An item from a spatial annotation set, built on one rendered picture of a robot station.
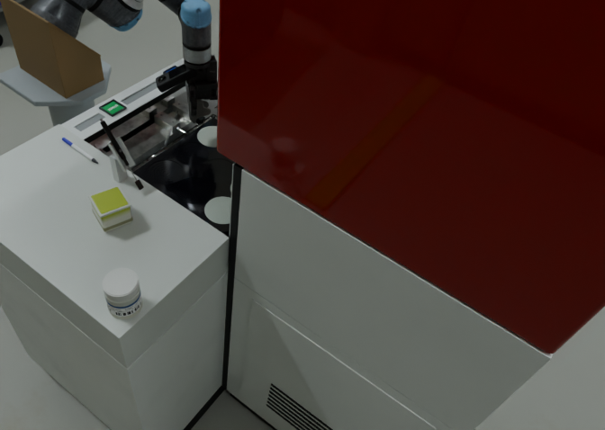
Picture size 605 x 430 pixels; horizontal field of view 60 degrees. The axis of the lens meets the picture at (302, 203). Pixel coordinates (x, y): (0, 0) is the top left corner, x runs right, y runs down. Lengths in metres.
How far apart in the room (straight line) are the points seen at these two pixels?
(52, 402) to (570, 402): 2.04
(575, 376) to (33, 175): 2.24
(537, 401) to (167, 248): 1.73
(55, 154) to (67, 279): 0.41
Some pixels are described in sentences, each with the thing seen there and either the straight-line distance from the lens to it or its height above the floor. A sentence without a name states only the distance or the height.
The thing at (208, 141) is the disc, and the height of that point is 0.90.
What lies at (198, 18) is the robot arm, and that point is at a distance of 1.40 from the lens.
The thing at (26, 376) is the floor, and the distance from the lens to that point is 2.28.
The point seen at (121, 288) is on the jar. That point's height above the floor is 1.06.
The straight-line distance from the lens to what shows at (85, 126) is 1.63.
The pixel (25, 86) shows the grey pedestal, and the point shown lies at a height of 0.82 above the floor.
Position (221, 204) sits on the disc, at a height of 0.90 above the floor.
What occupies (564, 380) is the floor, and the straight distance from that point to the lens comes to 2.60.
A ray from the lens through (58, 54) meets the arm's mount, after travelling 1.88.
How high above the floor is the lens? 1.99
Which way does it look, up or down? 47 degrees down
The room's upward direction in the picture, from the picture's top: 11 degrees clockwise
